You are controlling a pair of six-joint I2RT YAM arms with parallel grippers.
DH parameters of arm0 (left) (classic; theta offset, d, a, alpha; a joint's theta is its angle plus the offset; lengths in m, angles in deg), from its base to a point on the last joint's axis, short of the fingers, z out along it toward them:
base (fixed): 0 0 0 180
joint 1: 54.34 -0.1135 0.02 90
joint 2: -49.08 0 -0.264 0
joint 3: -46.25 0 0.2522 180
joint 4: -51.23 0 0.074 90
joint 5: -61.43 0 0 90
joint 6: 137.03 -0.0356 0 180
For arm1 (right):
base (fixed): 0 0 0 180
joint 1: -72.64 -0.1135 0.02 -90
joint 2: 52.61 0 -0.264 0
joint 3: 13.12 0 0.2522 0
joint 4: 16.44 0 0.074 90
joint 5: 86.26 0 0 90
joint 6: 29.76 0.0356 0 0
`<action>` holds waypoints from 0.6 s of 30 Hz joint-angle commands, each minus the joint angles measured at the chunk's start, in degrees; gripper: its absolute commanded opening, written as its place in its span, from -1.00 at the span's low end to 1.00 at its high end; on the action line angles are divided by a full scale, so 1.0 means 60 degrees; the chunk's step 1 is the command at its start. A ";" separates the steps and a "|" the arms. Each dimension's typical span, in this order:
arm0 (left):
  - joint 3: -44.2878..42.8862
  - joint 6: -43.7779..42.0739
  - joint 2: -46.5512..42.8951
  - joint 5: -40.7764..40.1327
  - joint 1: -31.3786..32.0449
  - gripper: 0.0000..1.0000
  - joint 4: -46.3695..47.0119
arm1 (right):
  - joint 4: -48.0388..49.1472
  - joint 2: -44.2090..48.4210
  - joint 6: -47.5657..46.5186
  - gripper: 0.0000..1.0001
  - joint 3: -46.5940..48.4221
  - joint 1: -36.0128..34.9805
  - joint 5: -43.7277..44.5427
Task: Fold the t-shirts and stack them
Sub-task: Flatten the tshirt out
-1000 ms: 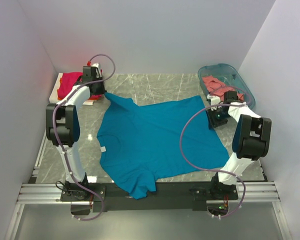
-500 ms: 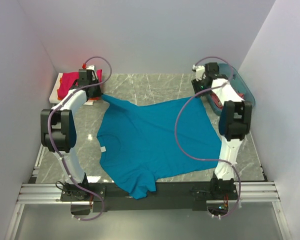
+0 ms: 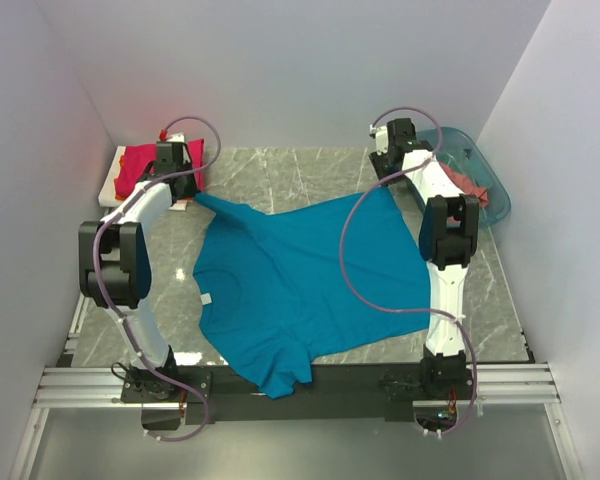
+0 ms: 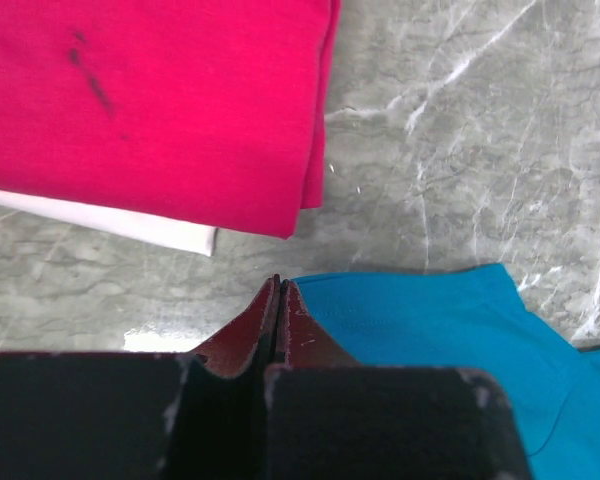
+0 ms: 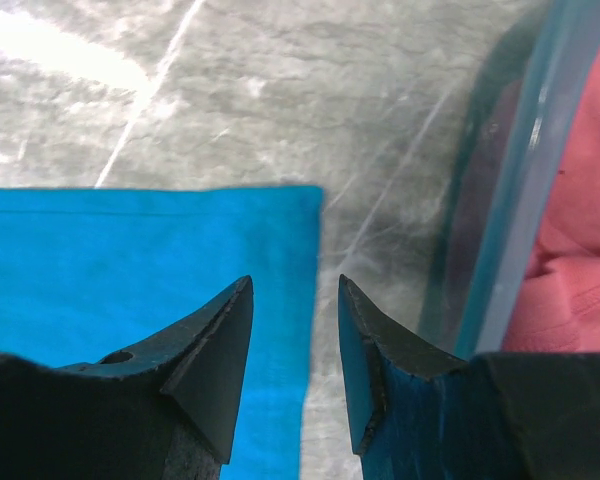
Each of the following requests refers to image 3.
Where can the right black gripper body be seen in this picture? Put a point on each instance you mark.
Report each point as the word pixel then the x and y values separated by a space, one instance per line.
pixel 381 165

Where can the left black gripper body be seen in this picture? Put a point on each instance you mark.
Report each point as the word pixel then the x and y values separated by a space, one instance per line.
pixel 190 186

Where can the blue t-shirt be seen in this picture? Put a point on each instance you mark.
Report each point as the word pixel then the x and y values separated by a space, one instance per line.
pixel 290 287

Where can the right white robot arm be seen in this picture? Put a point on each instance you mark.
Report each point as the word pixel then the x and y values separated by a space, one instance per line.
pixel 447 241

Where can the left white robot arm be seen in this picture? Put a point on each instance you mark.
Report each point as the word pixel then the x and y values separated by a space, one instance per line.
pixel 114 266

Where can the folded magenta t-shirt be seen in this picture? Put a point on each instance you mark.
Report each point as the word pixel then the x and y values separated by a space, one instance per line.
pixel 147 152

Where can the folded white t-shirt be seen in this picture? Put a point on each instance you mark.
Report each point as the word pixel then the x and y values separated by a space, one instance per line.
pixel 107 195

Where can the salmon pink t-shirt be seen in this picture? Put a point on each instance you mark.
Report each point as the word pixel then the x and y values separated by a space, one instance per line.
pixel 466 185

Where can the teal plastic basket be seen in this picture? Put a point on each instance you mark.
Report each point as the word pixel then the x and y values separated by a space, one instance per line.
pixel 460 152

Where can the black base beam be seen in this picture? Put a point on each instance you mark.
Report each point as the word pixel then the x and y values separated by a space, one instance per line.
pixel 387 391

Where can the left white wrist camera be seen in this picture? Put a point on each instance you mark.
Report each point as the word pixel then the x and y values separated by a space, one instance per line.
pixel 166 136

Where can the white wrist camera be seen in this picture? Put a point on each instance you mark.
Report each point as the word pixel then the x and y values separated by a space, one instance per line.
pixel 166 136
pixel 379 134

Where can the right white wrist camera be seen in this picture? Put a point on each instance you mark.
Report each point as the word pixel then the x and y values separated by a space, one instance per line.
pixel 379 134

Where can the aluminium frame rail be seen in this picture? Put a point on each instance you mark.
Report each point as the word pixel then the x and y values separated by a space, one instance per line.
pixel 509 375

